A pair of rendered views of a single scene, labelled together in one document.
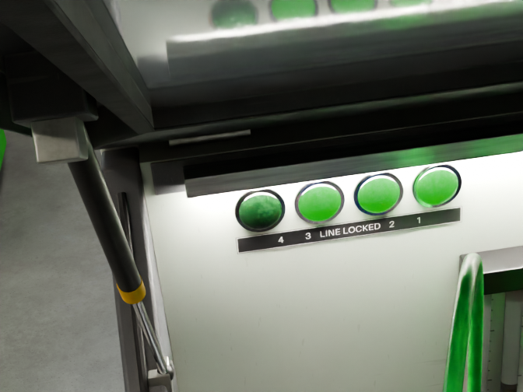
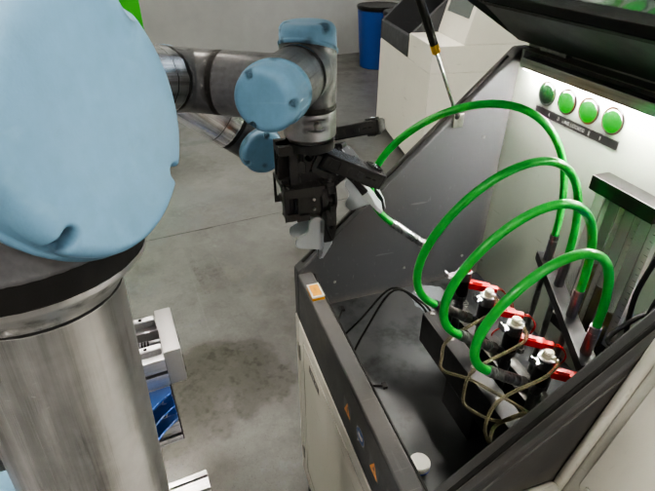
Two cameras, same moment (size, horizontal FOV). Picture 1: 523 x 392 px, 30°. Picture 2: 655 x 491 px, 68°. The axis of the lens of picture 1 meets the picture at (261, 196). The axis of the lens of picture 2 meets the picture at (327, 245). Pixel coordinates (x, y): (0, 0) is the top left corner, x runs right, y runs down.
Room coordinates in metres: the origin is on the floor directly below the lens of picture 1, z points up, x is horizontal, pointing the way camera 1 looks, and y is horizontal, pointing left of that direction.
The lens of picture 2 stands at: (0.11, -0.90, 1.69)
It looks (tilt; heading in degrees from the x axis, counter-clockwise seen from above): 34 degrees down; 76
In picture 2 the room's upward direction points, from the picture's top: straight up
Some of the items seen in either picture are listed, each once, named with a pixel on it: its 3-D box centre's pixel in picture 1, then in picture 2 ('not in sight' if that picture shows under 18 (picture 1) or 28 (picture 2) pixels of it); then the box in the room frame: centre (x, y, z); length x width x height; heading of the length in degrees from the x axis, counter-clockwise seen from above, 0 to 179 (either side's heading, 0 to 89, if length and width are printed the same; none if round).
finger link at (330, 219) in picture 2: not in sight; (326, 215); (0.27, -0.26, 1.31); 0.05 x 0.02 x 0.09; 94
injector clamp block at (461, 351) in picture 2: not in sight; (481, 389); (0.57, -0.34, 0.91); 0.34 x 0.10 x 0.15; 94
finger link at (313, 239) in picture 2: not in sight; (312, 240); (0.25, -0.26, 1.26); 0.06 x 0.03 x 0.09; 4
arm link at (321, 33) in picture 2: not in sight; (307, 66); (0.25, -0.24, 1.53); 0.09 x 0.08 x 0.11; 60
